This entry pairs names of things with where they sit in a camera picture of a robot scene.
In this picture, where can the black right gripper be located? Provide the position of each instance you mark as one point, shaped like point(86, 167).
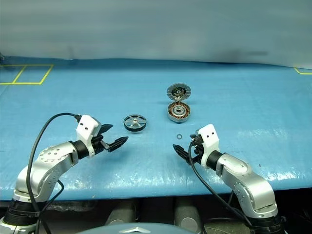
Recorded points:
point(199, 154)

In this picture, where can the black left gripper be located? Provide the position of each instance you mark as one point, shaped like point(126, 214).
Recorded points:
point(98, 143)

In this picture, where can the black spoked pulley wheel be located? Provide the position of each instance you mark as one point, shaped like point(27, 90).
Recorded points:
point(135, 126)

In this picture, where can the copper wound motor stator housing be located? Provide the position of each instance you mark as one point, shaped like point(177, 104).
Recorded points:
point(179, 112)

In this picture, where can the silver finned rotor disc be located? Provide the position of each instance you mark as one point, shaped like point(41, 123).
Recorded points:
point(178, 91)

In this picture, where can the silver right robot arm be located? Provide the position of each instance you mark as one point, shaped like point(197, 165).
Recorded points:
point(248, 185)

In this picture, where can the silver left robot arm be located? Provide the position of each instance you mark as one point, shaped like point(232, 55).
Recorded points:
point(48, 165)

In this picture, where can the grey rounded robot leg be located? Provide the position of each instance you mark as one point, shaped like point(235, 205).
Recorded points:
point(187, 214)
point(120, 214)

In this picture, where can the blue plastic table cover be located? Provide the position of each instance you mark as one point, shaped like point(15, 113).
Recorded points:
point(146, 73)

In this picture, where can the grey robot torso with emblem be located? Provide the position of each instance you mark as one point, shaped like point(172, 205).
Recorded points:
point(151, 229)

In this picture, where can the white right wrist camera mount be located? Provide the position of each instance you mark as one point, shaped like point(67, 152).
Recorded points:
point(210, 139)

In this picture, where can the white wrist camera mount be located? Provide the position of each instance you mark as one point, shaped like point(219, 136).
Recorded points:
point(85, 126)
point(210, 139)

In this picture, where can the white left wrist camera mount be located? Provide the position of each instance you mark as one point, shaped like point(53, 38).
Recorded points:
point(85, 126)

